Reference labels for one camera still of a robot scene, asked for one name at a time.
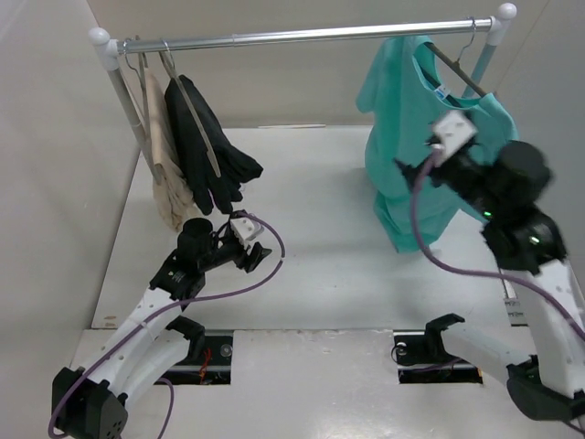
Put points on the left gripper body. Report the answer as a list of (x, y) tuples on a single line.
[(225, 249)]

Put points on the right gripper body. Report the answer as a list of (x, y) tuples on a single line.
[(459, 172)]

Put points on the teal t shirt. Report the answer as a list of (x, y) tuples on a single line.
[(406, 95)]

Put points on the metal clothes hanger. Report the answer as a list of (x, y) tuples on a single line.
[(457, 68)]

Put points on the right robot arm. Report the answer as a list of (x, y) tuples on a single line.
[(547, 385)]

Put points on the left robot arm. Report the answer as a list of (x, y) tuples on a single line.
[(94, 399)]

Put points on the metal hanger with beige garment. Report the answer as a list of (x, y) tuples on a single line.
[(140, 73)]

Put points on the beige hanging garment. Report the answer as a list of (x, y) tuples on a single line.
[(172, 196)]

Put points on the black hanging garment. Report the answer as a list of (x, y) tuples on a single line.
[(236, 168)]

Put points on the white and chrome clothes rack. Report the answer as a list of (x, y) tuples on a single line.
[(109, 49)]

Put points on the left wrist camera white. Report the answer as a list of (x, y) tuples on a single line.
[(246, 230)]

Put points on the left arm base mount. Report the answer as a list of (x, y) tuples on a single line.
[(209, 356)]

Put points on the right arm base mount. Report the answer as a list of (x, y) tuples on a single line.
[(422, 359)]

